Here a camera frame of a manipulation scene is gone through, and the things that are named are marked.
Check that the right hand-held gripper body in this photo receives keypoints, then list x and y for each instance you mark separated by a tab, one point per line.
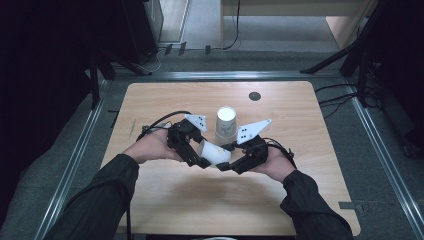
256	153

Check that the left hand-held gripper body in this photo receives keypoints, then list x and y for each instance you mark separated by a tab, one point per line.
180	136

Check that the white printed paper cup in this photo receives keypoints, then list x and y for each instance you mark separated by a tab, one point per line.
213	153
226	125

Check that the person's right hand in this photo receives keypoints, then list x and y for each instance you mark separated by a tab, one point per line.
278	163

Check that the person's left hand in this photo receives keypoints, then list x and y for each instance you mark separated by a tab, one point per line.
151	146

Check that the black round table grommet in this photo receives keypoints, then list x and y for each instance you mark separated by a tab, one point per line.
254	96

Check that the black metal stand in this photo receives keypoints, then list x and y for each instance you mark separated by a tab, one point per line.
95	80

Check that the grey tape strip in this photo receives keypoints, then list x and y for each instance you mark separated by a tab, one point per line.
348	205

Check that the black cabinet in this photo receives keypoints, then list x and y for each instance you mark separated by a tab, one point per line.
140	30

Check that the black tripod stand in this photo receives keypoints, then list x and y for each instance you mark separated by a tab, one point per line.
353	50

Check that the light wooden desk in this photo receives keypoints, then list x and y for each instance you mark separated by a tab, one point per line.
343	23

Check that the metal floor rail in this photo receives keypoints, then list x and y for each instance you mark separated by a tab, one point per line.
71	163
233	75
383	150

